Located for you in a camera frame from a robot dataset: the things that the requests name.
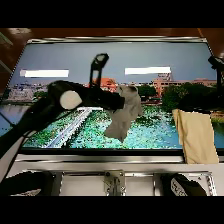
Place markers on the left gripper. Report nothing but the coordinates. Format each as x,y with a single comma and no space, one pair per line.
110,99

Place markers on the grey T-shirt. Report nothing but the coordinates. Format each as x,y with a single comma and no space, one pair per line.
125,116

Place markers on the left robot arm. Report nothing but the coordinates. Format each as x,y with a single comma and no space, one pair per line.
40,115

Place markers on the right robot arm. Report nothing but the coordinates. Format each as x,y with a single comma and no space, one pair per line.
181,186

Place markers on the beige garment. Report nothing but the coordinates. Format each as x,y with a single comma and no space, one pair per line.
196,136

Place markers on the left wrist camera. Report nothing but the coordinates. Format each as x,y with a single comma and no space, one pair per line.
100,60

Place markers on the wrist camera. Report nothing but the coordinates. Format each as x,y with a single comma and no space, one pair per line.
216,62
100,60

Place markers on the silver frame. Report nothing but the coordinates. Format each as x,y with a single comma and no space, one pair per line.
113,166

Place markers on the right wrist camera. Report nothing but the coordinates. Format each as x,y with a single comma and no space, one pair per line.
216,62

